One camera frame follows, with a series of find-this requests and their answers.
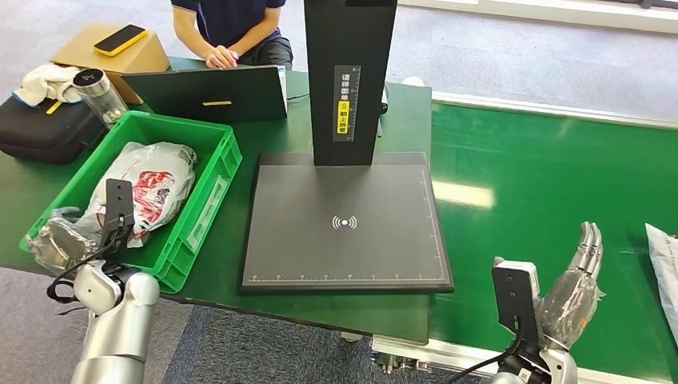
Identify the black zip case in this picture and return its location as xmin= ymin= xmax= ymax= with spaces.
xmin=0 ymin=95 xmax=107 ymax=166

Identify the green conveyor belt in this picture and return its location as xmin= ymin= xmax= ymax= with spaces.
xmin=428 ymin=102 xmax=678 ymax=382

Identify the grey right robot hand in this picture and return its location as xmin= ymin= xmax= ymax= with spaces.
xmin=536 ymin=221 xmax=606 ymax=352

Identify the white poly mailer package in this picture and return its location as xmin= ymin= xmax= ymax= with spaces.
xmin=644 ymin=222 xmax=678 ymax=349

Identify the phone in yellow case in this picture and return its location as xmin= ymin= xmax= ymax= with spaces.
xmin=92 ymin=23 xmax=149 ymax=58

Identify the black laptop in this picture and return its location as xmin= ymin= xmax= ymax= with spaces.
xmin=120 ymin=64 xmax=289 ymax=125

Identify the aluminium conveyor side rail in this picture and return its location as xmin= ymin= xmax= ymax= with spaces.
xmin=431 ymin=90 xmax=678 ymax=131
xmin=369 ymin=334 xmax=678 ymax=384

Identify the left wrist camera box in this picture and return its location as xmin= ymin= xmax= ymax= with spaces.
xmin=99 ymin=178 xmax=136 ymax=250

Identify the black scanner machine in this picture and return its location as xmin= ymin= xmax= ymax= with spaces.
xmin=239 ymin=0 xmax=456 ymax=296

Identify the green plastic crate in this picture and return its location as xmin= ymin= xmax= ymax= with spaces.
xmin=19 ymin=110 xmax=244 ymax=296

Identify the person's hand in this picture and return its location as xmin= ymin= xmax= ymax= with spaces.
xmin=205 ymin=45 xmax=241 ymax=70

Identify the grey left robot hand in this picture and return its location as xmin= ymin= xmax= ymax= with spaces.
xmin=25 ymin=206 xmax=102 ymax=278

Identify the white low ledge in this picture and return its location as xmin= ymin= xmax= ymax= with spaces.
xmin=397 ymin=0 xmax=678 ymax=36

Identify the ruler label with yellow sticker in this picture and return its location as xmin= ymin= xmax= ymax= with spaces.
xmin=332 ymin=64 xmax=362 ymax=143

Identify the person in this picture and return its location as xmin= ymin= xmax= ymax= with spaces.
xmin=170 ymin=0 xmax=294 ymax=71

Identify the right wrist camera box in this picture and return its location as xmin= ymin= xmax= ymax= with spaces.
xmin=491 ymin=257 xmax=542 ymax=348

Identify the plastic package with red print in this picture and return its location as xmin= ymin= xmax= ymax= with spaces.
xmin=84 ymin=141 xmax=198 ymax=250

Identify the white towel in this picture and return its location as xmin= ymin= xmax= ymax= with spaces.
xmin=11 ymin=64 xmax=84 ymax=109

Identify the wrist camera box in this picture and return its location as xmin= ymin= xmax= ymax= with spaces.
xmin=99 ymin=178 xmax=136 ymax=250
xmin=491 ymin=257 xmax=542 ymax=348

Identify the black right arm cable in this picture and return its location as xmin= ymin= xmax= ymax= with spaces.
xmin=445 ymin=318 xmax=526 ymax=384

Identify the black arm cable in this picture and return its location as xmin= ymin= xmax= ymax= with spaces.
xmin=46 ymin=214 xmax=126 ymax=309
xmin=445 ymin=318 xmax=526 ymax=384

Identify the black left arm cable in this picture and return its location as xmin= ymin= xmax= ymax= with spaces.
xmin=46 ymin=214 xmax=126 ymax=309

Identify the brown cardboard box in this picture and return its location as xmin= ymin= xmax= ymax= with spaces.
xmin=50 ymin=22 xmax=171 ymax=106

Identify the glass bottle with black lid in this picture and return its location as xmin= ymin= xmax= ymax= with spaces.
xmin=72 ymin=67 xmax=130 ymax=130

